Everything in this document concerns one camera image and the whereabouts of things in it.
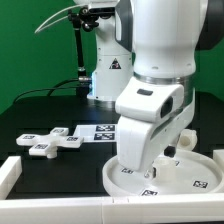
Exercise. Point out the white front fence rail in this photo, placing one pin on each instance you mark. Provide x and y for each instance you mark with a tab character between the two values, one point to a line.
108	210

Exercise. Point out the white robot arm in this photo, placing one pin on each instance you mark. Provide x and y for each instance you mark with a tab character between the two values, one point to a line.
163	35

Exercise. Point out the white left fence block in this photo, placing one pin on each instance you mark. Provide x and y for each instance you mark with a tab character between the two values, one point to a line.
9	173

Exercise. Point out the white fence block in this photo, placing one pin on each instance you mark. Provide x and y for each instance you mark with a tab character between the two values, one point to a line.
9	173
218	156

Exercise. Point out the white cross-shaped table base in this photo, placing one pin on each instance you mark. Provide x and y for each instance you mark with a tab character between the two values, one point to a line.
47	145

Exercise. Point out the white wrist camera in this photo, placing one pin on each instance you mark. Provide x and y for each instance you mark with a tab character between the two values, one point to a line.
149	102

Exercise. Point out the white right fence block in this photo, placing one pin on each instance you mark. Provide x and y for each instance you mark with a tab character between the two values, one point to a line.
218	156

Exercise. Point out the white round table top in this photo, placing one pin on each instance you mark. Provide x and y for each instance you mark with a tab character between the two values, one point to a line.
186	173

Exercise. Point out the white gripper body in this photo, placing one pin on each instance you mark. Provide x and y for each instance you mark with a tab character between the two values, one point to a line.
139	142

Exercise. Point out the white marker tag plate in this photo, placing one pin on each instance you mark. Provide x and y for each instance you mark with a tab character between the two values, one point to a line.
96	132

